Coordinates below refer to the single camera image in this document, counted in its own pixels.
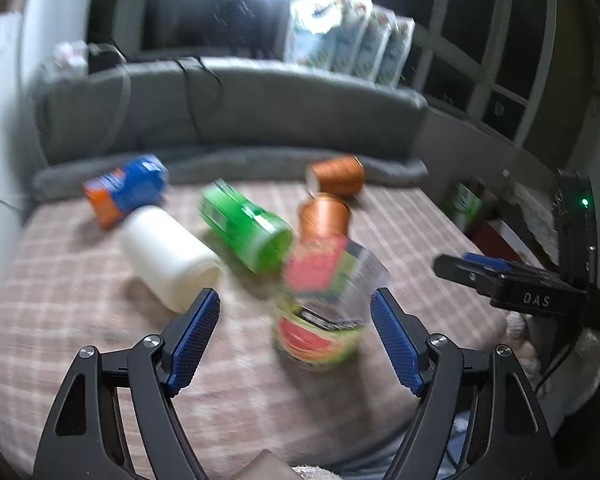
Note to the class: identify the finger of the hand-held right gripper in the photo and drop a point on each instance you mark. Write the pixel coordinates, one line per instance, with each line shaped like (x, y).
(487, 262)
(467, 275)

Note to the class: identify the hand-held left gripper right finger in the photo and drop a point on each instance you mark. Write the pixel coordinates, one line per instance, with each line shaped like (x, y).
(394, 342)

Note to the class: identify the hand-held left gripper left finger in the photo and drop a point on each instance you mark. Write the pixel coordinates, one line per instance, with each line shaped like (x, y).
(195, 340)

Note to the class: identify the watermelon print cup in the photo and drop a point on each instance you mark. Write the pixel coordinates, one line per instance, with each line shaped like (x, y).
(325, 300)

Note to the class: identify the person's right forearm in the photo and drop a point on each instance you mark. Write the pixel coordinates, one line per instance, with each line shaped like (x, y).
(575, 370)

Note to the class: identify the white cup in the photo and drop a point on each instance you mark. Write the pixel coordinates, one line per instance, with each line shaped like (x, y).
(167, 257)

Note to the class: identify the green cup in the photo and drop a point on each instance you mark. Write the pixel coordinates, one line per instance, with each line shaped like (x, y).
(245, 230)

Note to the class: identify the copper brown cup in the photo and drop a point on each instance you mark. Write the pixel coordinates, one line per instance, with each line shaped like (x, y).
(336, 176)
(324, 216)

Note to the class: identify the blue and orange cup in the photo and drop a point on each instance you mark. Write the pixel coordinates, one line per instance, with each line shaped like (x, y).
(125, 190)

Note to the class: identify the red box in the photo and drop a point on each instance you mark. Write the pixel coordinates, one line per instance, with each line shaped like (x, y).
(495, 237)

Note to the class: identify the green box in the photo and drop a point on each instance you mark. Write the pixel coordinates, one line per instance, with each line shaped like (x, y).
(462, 205)

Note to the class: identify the white lace cloth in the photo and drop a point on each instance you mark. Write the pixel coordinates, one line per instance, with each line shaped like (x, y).
(535, 215)

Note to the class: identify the grey cloth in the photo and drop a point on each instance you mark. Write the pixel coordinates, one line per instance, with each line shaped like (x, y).
(265, 467)

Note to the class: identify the white framed glass cabinet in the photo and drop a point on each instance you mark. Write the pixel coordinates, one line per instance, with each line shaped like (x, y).
(485, 40)

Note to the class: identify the grey sofa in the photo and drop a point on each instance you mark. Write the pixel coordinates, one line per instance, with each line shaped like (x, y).
(280, 110)

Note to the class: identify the pack of white cartons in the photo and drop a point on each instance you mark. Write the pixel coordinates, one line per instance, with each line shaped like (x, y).
(347, 35)

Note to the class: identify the black power adapter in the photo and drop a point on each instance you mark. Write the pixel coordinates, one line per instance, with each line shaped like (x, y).
(104, 59)

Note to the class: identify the small white box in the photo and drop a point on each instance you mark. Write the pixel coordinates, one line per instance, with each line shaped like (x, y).
(71, 58)

